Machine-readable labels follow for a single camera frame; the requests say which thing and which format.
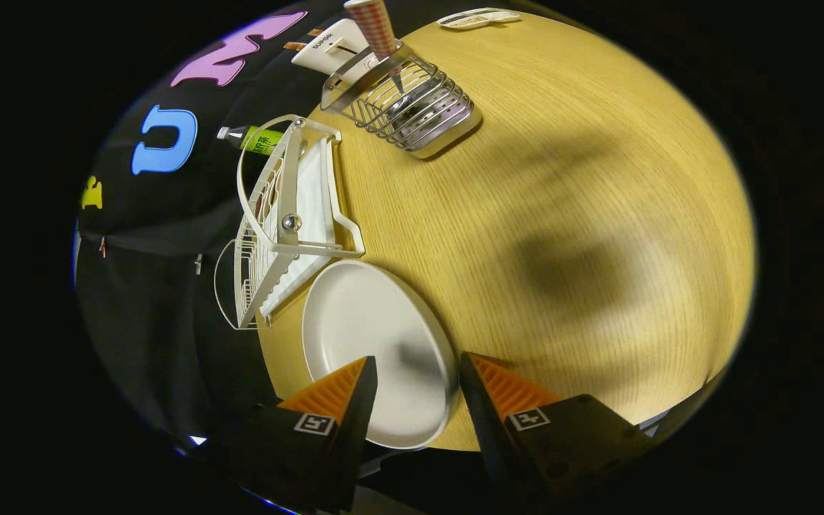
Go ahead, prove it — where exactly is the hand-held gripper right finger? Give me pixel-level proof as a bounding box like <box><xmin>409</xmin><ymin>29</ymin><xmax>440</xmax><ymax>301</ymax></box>
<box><xmin>459</xmin><ymin>351</ymin><xmax>663</xmax><ymax>512</ymax></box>

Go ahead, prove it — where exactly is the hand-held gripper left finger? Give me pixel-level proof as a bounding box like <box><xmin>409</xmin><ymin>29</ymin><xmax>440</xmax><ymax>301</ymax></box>
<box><xmin>201</xmin><ymin>355</ymin><xmax>378</xmax><ymax>513</ymax></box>

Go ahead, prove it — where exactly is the white plate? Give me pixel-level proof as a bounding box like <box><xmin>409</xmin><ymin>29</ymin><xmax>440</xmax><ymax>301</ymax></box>
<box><xmin>302</xmin><ymin>260</ymin><xmax>459</xmax><ymax>450</ymax></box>

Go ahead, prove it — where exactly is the white wire dish rack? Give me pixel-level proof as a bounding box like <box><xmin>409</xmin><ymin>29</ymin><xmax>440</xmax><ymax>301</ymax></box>
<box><xmin>214</xmin><ymin>114</ymin><xmax>366</xmax><ymax>331</ymax></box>

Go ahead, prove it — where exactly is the metal wire basket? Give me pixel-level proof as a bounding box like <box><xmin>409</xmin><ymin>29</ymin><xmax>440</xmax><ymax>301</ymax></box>
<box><xmin>320</xmin><ymin>41</ymin><xmax>483</xmax><ymax>160</ymax></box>

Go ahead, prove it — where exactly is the spoon with red checkered handle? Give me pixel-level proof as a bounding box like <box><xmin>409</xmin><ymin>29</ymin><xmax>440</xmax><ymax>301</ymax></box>
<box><xmin>344</xmin><ymin>0</ymin><xmax>407</xmax><ymax>97</ymax></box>

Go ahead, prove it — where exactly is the white divided dish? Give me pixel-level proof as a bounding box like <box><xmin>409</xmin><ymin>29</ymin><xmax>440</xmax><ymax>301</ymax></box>
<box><xmin>437</xmin><ymin>7</ymin><xmax>521</xmax><ymax>31</ymax></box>

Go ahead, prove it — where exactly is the black backdrop cloth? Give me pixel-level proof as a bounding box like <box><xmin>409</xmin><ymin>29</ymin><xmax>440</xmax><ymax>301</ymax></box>
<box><xmin>74</xmin><ymin>0</ymin><xmax>398</xmax><ymax>458</ymax></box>

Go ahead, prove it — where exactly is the green label bottle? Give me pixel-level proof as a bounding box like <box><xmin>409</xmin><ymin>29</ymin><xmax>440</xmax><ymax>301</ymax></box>
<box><xmin>217</xmin><ymin>125</ymin><xmax>285</xmax><ymax>156</ymax></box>

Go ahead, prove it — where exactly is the cream toaster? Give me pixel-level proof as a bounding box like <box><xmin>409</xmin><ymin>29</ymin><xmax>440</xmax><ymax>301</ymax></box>
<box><xmin>290</xmin><ymin>18</ymin><xmax>384</xmax><ymax>76</ymax></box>

